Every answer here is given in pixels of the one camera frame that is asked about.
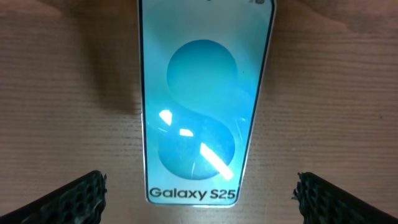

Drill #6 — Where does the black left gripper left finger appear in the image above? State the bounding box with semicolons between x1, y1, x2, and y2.
1;170;107;224

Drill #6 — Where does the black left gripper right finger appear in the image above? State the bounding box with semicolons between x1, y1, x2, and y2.
292;172;397;224

